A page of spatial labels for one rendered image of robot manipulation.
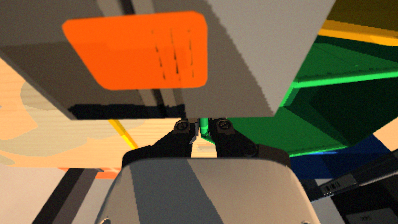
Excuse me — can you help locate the green bin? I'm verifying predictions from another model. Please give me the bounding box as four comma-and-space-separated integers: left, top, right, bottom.
226, 35, 398, 157

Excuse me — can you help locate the yellow thin bar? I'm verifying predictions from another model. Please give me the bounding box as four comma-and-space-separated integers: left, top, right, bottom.
108, 120, 138, 150

